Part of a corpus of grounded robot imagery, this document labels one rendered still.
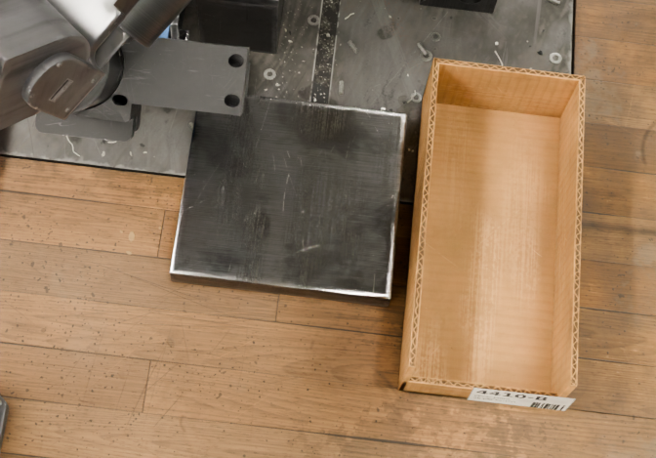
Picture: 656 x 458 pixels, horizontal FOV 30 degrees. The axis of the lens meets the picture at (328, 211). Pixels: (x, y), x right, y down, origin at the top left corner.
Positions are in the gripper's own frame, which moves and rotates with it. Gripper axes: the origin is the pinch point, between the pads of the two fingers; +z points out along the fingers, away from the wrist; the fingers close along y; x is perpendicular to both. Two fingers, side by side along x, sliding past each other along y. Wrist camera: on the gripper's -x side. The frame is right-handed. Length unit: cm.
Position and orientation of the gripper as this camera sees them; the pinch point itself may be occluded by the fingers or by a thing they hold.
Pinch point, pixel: (109, 58)
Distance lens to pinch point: 92.4
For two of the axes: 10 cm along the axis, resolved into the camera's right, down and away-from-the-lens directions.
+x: -9.9, -1.1, -0.4
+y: 1.1, -9.8, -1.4
